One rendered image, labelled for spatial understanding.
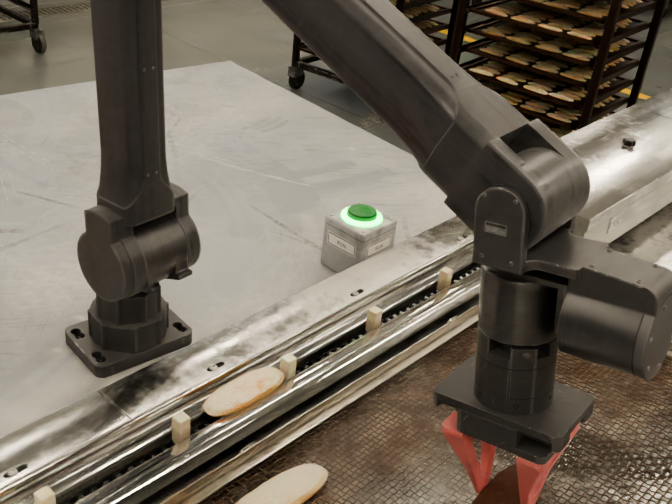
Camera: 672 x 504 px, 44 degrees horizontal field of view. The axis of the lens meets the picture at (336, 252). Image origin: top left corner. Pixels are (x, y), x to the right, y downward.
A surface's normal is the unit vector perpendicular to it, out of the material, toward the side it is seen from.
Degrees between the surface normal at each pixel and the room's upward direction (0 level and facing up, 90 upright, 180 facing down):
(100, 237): 90
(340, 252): 90
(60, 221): 0
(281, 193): 0
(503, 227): 90
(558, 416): 10
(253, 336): 0
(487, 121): 24
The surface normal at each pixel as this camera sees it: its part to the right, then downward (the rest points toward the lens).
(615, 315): -0.49, -0.36
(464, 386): -0.02, -0.91
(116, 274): -0.63, 0.34
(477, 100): 0.41, -0.62
